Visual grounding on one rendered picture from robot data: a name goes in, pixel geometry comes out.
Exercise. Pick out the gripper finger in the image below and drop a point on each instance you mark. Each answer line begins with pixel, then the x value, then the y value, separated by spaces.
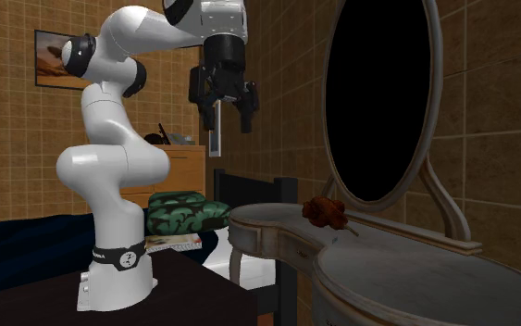
pixel 208 104
pixel 247 110

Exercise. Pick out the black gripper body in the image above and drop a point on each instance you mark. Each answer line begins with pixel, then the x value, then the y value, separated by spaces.
pixel 225 58

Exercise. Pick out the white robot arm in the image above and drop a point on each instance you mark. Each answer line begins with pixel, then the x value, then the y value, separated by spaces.
pixel 111 171

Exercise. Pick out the wooden chest of drawers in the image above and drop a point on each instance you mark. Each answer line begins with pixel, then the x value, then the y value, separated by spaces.
pixel 185 169

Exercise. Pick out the black chair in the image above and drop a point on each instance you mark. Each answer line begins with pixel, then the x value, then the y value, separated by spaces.
pixel 251 189

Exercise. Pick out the green patterned pillow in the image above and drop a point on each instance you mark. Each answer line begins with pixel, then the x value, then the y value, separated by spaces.
pixel 183 214

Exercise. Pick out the brown dried flower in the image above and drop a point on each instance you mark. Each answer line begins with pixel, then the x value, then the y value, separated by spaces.
pixel 323 212

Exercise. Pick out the pale flat book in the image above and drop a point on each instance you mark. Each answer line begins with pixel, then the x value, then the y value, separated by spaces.
pixel 174 243

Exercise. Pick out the dark robot stand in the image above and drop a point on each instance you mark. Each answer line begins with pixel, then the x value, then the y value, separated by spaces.
pixel 188 293

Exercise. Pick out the dark blue bed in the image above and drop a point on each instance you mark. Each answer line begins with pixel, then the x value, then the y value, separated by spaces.
pixel 30 244

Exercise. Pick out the grey dressing table with mirror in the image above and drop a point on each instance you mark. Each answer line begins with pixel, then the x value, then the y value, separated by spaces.
pixel 413 271

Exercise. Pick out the framed wall picture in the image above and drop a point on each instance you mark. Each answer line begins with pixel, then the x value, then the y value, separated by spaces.
pixel 48 63

